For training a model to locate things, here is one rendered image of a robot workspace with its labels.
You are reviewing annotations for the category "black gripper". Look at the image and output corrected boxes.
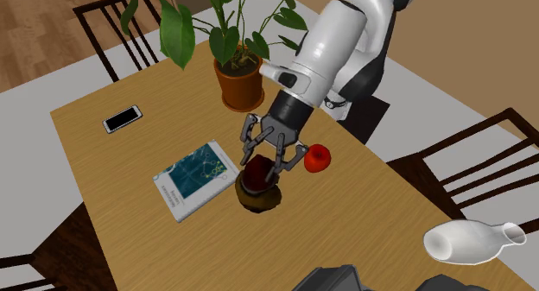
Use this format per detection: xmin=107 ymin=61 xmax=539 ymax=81
xmin=239 ymin=89 xmax=316 ymax=185

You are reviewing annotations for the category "red apple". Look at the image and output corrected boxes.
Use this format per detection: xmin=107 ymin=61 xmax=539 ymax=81
xmin=303 ymin=143 xmax=333 ymax=174

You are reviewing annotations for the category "green plant in orange pot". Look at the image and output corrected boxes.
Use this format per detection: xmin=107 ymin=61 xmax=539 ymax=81
xmin=119 ymin=0 xmax=309 ymax=113

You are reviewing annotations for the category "book with teal cover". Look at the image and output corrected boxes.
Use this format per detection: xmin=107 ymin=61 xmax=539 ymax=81
xmin=151 ymin=139 xmax=242 ymax=224

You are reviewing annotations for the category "wooden table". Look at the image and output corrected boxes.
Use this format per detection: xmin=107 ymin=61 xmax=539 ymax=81
xmin=49 ymin=39 xmax=529 ymax=291

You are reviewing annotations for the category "black robot stand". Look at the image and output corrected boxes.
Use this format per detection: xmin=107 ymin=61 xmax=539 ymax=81
xmin=336 ymin=95 xmax=391 ymax=146

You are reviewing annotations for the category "white smartphone with black screen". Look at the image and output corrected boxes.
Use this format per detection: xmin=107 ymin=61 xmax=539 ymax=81
xmin=102 ymin=104 xmax=144 ymax=135

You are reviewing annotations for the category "dark grey boxy object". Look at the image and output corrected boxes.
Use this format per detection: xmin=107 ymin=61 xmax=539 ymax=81
xmin=291 ymin=264 xmax=372 ymax=291

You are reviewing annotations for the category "dark wooden chair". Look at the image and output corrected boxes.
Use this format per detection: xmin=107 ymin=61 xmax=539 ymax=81
xmin=72 ymin=0 xmax=163 ymax=84
xmin=0 ymin=200 xmax=120 ymax=291
xmin=385 ymin=106 xmax=539 ymax=237

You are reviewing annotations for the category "white vase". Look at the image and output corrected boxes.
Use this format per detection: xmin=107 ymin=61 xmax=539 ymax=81
xmin=422 ymin=218 xmax=529 ymax=266

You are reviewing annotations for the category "dark grey rounded object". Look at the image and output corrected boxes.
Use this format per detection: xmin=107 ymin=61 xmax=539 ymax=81
xmin=414 ymin=274 xmax=491 ymax=291

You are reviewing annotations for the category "white rug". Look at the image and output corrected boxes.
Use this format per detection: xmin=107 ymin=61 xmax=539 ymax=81
xmin=0 ymin=0 xmax=539 ymax=291

